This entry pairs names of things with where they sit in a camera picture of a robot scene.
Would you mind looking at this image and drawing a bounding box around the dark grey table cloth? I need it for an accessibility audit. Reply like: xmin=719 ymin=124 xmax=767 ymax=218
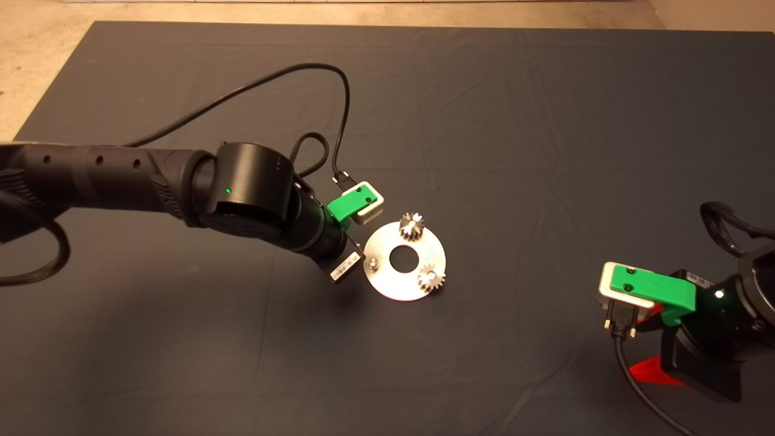
xmin=0 ymin=21 xmax=775 ymax=436

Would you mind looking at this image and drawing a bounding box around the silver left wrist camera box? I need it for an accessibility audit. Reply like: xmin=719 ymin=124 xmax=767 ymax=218
xmin=333 ymin=171 xmax=385 ymax=226

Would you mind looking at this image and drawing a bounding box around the braided black left arm cable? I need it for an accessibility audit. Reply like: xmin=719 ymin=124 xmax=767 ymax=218
xmin=289 ymin=132 xmax=331 ymax=179

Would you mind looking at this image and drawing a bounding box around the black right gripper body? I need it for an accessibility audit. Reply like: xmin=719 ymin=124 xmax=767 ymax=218
xmin=661 ymin=269 xmax=757 ymax=403

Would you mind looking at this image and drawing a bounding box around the round metal carrier plate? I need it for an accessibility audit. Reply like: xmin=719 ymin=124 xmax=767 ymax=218
xmin=363 ymin=221 xmax=447 ymax=302

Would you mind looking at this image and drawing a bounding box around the green right camera mount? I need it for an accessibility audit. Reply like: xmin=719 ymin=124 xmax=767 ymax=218
xmin=610 ymin=265 xmax=697 ymax=328

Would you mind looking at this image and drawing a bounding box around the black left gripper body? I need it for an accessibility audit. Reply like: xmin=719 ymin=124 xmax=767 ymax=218
xmin=314 ymin=221 xmax=367 ymax=284

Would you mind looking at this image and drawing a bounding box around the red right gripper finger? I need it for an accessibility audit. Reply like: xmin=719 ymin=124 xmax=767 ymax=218
xmin=637 ymin=305 xmax=664 ymax=331
xmin=630 ymin=356 xmax=685 ymax=386

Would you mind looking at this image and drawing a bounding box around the thick braided black cable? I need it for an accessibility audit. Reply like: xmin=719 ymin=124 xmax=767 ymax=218
xmin=0 ymin=188 xmax=70 ymax=285

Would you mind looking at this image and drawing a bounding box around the green left camera mount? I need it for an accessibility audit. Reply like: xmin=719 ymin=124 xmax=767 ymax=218
xmin=327 ymin=185 xmax=377 ymax=232

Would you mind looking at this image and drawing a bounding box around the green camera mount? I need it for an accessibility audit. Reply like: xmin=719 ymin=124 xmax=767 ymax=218
xmin=610 ymin=265 xmax=697 ymax=328
xmin=327 ymin=185 xmax=377 ymax=232

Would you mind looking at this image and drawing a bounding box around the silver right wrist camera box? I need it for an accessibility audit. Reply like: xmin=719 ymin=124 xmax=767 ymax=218
xmin=598 ymin=262 xmax=658 ymax=340

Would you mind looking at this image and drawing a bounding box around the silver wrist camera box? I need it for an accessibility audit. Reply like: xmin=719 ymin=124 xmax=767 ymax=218
xmin=333 ymin=171 xmax=385 ymax=226
xmin=598 ymin=262 xmax=658 ymax=340

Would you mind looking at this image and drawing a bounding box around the dark steel planetary gear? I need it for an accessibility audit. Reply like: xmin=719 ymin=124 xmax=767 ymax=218
xmin=418 ymin=264 xmax=447 ymax=294
xmin=400 ymin=212 xmax=427 ymax=242

